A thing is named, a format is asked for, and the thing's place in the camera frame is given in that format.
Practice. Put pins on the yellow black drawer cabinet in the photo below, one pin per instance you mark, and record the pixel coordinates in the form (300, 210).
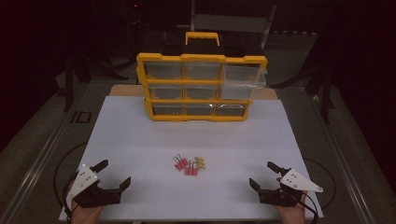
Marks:
(199, 101)

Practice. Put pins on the grey folding chair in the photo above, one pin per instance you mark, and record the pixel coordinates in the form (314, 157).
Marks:
(230, 22)

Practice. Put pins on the white board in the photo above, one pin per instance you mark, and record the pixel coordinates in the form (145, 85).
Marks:
(199, 137)

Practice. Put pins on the grid of small clear drawers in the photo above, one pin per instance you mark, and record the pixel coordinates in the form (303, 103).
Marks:
(165, 71)

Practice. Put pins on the person's left hand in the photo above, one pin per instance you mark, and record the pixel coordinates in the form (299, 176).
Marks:
(84, 215)

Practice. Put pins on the person's right hand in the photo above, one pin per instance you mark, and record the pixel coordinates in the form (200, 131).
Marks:
(294, 215)

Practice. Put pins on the black stand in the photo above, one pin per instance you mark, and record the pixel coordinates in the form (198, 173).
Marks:
(325, 99)
(67, 90)

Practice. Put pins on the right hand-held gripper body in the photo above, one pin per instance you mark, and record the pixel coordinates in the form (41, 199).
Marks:
(280, 197)

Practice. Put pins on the metal floor rail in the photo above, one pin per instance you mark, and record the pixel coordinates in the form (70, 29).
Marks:
(40, 158)
(342, 158)

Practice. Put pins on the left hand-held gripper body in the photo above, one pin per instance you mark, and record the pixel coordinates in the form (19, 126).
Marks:
(93, 196)

